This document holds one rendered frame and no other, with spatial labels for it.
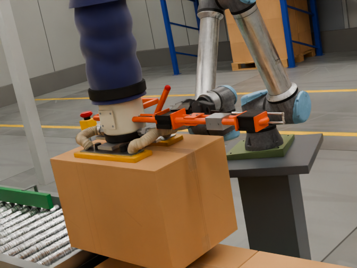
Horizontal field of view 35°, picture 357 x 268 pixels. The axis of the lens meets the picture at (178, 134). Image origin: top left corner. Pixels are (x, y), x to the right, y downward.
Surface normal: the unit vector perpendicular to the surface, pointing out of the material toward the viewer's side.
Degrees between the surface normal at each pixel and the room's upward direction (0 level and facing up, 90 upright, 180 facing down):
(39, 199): 90
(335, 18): 90
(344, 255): 0
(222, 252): 0
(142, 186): 90
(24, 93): 90
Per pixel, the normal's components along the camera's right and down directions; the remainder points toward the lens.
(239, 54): -0.64, 0.30
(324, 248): -0.18, -0.95
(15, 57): 0.75, 0.02
